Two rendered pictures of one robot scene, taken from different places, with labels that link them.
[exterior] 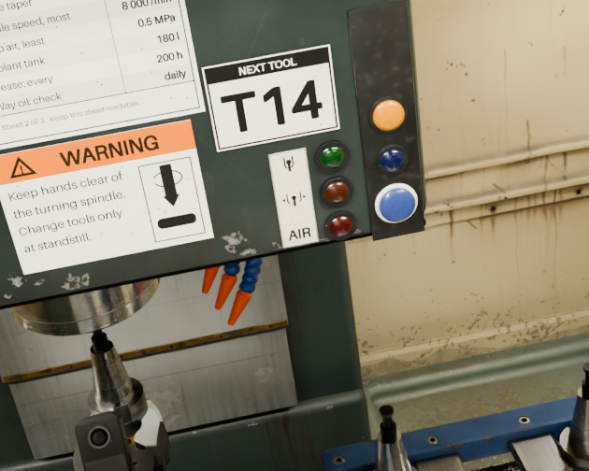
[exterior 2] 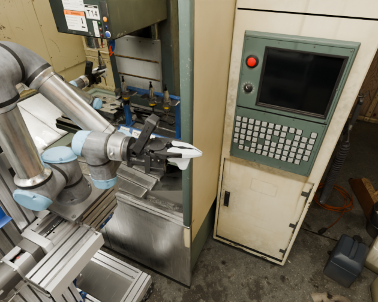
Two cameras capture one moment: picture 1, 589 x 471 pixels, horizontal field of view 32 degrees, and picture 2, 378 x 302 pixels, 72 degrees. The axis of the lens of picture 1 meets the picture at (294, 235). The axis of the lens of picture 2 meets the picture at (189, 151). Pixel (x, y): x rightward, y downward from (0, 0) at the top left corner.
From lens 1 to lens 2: 1.37 m
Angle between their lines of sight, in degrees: 26
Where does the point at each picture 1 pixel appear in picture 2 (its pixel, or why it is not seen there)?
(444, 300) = not seen: hidden behind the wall
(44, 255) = (70, 26)
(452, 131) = not seen: hidden behind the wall
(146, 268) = (81, 33)
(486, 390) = not seen: hidden behind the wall
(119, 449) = (89, 66)
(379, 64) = (103, 11)
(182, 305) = (144, 69)
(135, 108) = (77, 8)
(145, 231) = (80, 27)
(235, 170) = (89, 21)
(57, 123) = (69, 7)
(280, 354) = (158, 86)
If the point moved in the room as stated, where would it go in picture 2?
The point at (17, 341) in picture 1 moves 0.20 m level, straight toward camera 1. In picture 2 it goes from (120, 66) to (111, 74)
